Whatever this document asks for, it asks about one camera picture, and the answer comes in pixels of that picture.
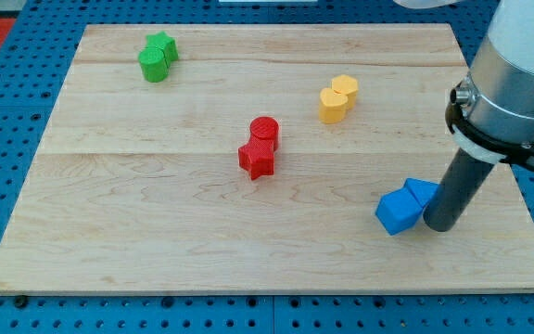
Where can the blue cube block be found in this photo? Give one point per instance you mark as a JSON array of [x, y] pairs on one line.
[[398, 211]]

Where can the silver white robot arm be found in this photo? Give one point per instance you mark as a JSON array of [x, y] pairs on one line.
[[491, 111]]

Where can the red star block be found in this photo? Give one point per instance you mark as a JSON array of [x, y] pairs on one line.
[[257, 157]]

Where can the red cylinder block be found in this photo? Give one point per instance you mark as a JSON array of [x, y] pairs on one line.
[[265, 128]]

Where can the light wooden board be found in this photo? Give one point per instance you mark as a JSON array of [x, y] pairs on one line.
[[135, 188]]

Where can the yellow heart block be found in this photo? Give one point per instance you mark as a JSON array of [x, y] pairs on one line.
[[332, 106]]

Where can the yellow hexagon block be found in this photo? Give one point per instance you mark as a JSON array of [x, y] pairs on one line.
[[347, 86]]

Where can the green cylinder block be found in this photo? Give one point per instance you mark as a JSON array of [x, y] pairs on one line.
[[153, 64]]

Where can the green star block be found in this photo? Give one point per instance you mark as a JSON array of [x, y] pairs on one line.
[[166, 44]]

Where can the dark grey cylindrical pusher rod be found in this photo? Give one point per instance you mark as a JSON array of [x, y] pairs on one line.
[[461, 181]]

